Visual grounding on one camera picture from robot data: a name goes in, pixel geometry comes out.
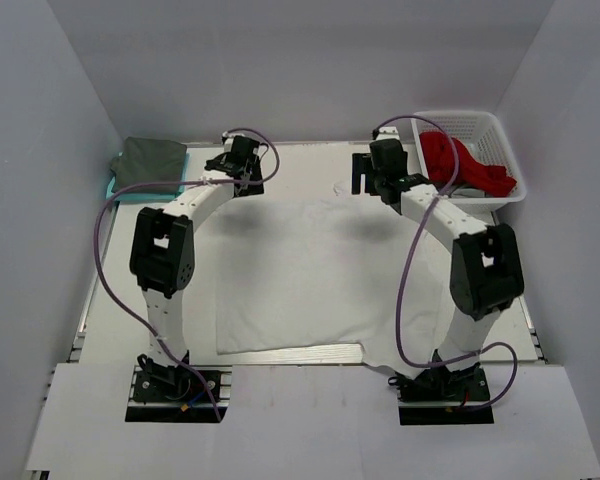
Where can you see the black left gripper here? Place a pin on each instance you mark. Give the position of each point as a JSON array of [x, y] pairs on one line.
[[256, 188]]

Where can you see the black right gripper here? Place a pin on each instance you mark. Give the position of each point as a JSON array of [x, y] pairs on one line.
[[362, 164]]

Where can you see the white t shirt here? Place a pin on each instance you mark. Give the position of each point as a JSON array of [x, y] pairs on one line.
[[309, 273]]

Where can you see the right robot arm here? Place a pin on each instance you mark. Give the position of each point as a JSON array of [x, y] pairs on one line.
[[485, 272]]

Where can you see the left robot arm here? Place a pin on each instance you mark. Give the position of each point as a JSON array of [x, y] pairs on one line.
[[162, 255]]

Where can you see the folded olive green t shirt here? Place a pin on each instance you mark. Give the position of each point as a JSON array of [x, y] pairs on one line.
[[145, 160]]

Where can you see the grey t shirt in basket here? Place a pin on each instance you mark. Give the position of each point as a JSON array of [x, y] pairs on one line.
[[466, 191]]

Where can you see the white plastic basket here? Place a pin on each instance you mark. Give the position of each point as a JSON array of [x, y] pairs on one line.
[[482, 134]]

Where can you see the red t shirt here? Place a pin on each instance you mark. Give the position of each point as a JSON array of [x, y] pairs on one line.
[[439, 160]]

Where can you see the folded teal t shirt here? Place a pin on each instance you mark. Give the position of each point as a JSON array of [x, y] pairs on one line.
[[136, 197]]

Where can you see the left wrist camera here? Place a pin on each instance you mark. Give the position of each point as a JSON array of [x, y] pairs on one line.
[[239, 148]]

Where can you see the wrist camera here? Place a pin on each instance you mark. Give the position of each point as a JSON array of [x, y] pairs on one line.
[[388, 156], [239, 148]]

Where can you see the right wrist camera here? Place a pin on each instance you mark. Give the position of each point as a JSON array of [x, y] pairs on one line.
[[388, 156]]

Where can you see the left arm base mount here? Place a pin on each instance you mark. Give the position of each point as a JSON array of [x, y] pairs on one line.
[[174, 395]]

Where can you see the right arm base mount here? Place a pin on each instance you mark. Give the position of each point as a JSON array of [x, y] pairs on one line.
[[439, 397]]

